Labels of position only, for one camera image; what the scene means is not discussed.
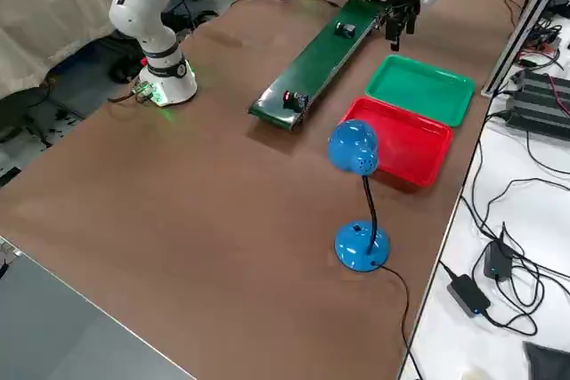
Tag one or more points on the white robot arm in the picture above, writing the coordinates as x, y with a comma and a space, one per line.
142, 10

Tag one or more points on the green conveyor belt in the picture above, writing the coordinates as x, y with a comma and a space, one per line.
329, 55

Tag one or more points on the green plastic tray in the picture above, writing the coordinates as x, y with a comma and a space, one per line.
418, 86

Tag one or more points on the red plastic tray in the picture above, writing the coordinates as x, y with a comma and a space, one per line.
409, 144

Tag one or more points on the blue desk lamp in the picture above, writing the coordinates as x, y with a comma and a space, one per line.
352, 144

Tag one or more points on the black ribbed power supply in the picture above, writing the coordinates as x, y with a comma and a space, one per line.
541, 99

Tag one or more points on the black power adapter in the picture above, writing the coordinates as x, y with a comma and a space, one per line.
496, 260
467, 295

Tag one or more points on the beige curtain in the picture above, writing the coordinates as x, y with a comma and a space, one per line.
44, 19

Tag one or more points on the dark cloth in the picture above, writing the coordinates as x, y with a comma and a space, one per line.
548, 360

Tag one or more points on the aluminium profile post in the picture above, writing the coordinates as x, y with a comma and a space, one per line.
521, 28

